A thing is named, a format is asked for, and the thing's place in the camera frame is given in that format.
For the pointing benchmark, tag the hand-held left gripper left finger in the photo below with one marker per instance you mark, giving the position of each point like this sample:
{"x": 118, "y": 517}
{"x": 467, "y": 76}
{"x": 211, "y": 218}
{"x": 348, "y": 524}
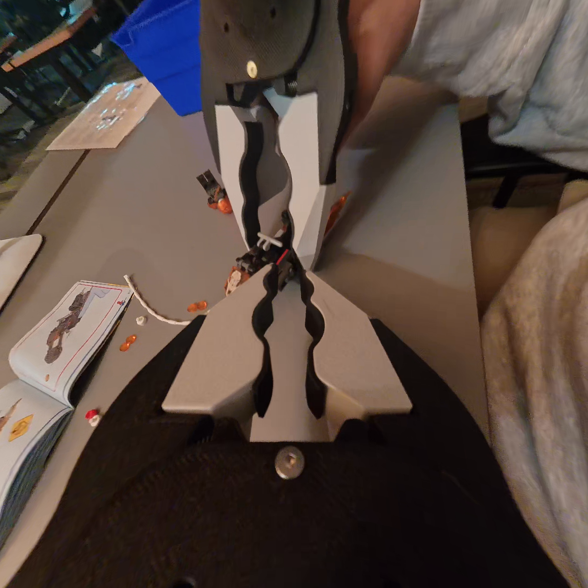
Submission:
{"x": 211, "y": 367}

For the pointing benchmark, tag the black lego motorcycle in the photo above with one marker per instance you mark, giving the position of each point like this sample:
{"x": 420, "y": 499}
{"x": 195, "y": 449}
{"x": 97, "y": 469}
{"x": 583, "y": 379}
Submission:
{"x": 257, "y": 262}

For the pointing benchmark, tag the printed paper sheet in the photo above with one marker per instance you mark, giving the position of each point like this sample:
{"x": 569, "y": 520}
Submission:
{"x": 105, "y": 115}

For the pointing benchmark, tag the lego instruction booklet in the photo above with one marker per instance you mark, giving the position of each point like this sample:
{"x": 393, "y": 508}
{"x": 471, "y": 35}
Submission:
{"x": 59, "y": 349}

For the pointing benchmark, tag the white rounded object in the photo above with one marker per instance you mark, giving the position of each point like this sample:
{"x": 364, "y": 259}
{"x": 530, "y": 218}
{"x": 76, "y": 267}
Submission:
{"x": 18, "y": 266}

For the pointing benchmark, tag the blue plastic bin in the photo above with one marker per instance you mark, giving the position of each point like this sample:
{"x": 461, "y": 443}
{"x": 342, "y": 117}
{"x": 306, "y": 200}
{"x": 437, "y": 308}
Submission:
{"x": 165, "y": 55}

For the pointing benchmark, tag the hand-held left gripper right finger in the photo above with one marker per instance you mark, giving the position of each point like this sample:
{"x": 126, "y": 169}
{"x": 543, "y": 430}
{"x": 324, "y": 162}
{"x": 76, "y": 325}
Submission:
{"x": 358, "y": 367}

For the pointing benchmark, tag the wooden workbench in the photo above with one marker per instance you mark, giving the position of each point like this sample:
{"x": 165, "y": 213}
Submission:
{"x": 41, "y": 48}

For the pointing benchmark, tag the person's right forearm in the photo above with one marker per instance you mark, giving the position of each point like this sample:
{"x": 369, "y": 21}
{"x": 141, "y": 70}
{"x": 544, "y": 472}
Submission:
{"x": 376, "y": 55}

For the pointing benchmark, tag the black flame-head lego minifigure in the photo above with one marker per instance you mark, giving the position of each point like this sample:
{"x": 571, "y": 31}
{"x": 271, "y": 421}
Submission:
{"x": 211, "y": 188}

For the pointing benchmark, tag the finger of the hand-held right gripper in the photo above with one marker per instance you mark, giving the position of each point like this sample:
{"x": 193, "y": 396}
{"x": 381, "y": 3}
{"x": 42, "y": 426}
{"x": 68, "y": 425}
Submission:
{"x": 227, "y": 151}
{"x": 305, "y": 160}

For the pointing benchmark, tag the black chair frame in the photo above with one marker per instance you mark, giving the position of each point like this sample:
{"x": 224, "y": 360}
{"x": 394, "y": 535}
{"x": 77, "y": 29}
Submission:
{"x": 505, "y": 188}

